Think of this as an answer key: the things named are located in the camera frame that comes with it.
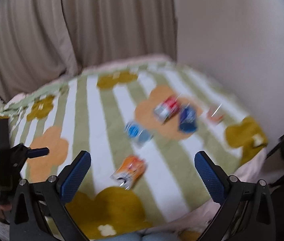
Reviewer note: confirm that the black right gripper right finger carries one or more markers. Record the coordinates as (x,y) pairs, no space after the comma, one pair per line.
(246,210)

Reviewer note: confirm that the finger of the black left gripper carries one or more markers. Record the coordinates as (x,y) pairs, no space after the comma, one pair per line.
(35,153)

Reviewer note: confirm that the beige curtain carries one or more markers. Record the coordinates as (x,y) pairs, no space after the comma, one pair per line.
(41,40)

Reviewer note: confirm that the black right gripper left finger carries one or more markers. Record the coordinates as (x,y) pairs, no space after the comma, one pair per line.
(28,221)

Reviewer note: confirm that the red labelled plastic cup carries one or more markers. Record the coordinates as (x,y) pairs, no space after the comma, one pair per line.
(167,109)

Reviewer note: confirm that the clear cup orange print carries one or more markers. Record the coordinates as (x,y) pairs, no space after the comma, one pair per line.
(215,114)

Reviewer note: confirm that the green striped flower blanket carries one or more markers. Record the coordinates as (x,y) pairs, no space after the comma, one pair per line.
(101,120)

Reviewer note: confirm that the orange labelled plastic cup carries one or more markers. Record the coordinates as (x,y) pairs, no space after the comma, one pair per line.
(131,169)

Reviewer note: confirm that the dark blue labelled cup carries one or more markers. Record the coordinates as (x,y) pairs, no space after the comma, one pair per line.
(187,119)

